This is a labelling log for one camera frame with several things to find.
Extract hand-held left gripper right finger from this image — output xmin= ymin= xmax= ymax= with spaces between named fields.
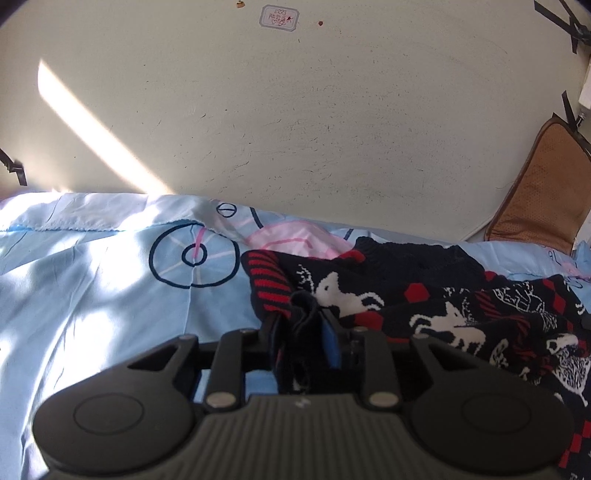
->
xmin=320 ymin=308 xmax=468 ymax=410

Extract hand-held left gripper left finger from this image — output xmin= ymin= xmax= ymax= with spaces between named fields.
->
xmin=127 ymin=314 xmax=283 ymax=411

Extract navy red reindeer knit sweater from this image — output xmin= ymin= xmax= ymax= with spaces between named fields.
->
xmin=240 ymin=236 xmax=591 ymax=480

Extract light blue cartoon bed sheet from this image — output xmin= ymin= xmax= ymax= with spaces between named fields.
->
xmin=0 ymin=191 xmax=591 ymax=480

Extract brown seat cushion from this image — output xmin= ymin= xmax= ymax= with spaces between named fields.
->
xmin=483 ymin=117 xmax=591 ymax=256

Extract short black tape piece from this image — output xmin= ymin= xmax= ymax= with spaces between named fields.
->
xmin=0 ymin=148 xmax=28 ymax=187

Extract long black tape strip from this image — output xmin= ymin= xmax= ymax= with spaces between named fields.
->
xmin=560 ymin=90 xmax=581 ymax=128

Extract crossed black tape strips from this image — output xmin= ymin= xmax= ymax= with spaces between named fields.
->
xmin=533 ymin=0 xmax=591 ymax=55

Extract small white wall sticker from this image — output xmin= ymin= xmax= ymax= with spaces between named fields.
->
xmin=259 ymin=4 xmax=300 ymax=33

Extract white wall charger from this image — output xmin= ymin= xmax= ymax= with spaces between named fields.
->
xmin=578 ymin=61 xmax=591 ymax=110

